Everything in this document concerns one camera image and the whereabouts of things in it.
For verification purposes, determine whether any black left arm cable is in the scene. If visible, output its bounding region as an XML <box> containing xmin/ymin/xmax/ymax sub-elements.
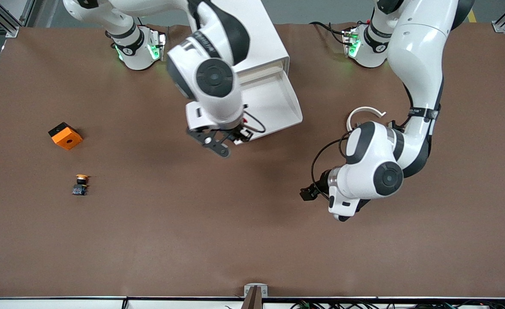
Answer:
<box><xmin>312</xmin><ymin>131</ymin><xmax>352</xmax><ymax>196</ymax></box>

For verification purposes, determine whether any orange box with hole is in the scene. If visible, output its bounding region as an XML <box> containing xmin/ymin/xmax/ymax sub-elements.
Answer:
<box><xmin>48</xmin><ymin>122</ymin><xmax>83</xmax><ymax>151</ymax></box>

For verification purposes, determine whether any yellow push button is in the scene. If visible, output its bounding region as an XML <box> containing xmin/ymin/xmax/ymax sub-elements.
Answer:
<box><xmin>72</xmin><ymin>174</ymin><xmax>90</xmax><ymax>196</ymax></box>

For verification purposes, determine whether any white curved plastic ring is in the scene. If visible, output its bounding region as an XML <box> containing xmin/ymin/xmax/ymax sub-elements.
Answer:
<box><xmin>346</xmin><ymin>106</ymin><xmax>386</xmax><ymax>131</ymax></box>

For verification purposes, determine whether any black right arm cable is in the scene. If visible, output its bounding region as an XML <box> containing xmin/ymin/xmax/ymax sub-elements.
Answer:
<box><xmin>244</xmin><ymin>111</ymin><xmax>267</xmax><ymax>133</ymax></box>

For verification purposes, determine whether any white drawer cabinet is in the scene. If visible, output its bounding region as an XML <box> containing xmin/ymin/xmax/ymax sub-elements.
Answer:
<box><xmin>186</xmin><ymin>0</ymin><xmax>290</xmax><ymax>86</ymax></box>

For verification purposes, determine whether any cream plastic cabinet drawer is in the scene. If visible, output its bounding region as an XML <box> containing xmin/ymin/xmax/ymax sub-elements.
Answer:
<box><xmin>240</xmin><ymin>60</ymin><xmax>288</xmax><ymax>74</ymax></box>
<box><xmin>240</xmin><ymin>68</ymin><xmax>288</xmax><ymax>82</ymax></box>
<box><xmin>235</xmin><ymin>70</ymin><xmax>303</xmax><ymax>144</ymax></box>

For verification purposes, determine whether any black base cable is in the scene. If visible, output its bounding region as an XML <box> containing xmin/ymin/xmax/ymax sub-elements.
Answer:
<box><xmin>310</xmin><ymin>21</ymin><xmax>348</xmax><ymax>45</ymax></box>

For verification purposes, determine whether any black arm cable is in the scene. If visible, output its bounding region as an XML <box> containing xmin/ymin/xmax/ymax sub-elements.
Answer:
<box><xmin>244</xmin><ymin>111</ymin><xmax>267</xmax><ymax>133</ymax></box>
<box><xmin>312</xmin><ymin>131</ymin><xmax>352</xmax><ymax>196</ymax></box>

